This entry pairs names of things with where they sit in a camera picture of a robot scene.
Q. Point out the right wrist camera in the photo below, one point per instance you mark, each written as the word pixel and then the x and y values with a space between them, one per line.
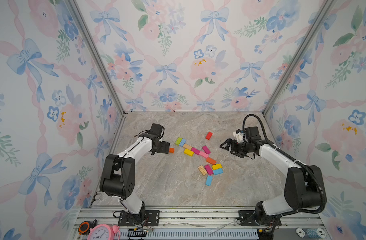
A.
pixel 239 136

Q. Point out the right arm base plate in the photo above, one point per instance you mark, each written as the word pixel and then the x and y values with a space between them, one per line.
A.
pixel 249 217

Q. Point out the magenta block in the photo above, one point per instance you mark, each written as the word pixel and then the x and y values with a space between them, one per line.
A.
pixel 206 150
pixel 196 151
pixel 209 170

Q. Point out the tan block lower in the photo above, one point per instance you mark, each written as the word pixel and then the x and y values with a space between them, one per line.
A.
pixel 202 170

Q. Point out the yellow block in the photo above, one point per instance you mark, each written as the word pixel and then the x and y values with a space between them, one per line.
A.
pixel 217 166
pixel 189 152

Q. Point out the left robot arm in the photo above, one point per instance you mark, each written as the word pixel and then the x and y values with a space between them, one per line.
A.
pixel 118 174

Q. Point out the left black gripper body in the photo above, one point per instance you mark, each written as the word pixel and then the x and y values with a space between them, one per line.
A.
pixel 163 148

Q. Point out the tan block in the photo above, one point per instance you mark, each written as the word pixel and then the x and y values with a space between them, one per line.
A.
pixel 186 146
pixel 202 170

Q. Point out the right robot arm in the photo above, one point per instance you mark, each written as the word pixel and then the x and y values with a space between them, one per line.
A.
pixel 304 190

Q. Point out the blue block bottom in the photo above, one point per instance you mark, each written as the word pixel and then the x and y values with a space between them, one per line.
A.
pixel 209 180

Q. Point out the magenta block upper right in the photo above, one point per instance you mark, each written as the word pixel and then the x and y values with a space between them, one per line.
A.
pixel 206 150

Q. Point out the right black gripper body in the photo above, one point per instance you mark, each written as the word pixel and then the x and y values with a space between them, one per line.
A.
pixel 241 147

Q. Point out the magenta block middle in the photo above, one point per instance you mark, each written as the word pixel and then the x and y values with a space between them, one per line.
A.
pixel 196 151

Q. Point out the red block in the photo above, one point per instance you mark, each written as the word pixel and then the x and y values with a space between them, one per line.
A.
pixel 209 135

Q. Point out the orange black tape measure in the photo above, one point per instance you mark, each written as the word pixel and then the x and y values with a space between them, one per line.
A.
pixel 86 226

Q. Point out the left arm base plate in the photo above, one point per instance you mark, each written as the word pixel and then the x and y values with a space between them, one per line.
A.
pixel 148 218

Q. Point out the green block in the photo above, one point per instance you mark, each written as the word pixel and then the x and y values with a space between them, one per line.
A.
pixel 178 141

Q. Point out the tan block upper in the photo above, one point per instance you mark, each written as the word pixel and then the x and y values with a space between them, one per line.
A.
pixel 186 146

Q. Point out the white cable duct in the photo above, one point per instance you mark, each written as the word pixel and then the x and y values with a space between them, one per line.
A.
pixel 189 234

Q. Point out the yellow block upper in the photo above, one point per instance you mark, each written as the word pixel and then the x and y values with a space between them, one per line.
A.
pixel 189 152

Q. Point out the yellow block lower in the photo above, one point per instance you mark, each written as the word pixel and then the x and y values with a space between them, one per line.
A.
pixel 217 166

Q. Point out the pink block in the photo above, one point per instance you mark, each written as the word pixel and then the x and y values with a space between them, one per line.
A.
pixel 203 154

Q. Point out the white blue object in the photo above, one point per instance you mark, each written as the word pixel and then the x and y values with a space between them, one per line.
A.
pixel 316 233

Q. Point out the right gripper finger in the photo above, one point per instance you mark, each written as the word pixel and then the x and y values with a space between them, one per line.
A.
pixel 238 152
pixel 228 144

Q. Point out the pink alarm clock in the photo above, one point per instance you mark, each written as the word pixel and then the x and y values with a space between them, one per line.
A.
pixel 103 232

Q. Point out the blue block right lower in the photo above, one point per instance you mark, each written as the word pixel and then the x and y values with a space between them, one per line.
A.
pixel 218 171

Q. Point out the magenta block lower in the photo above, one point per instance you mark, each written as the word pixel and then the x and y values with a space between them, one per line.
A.
pixel 209 170

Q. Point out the light blue block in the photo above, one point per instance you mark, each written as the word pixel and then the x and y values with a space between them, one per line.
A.
pixel 182 142

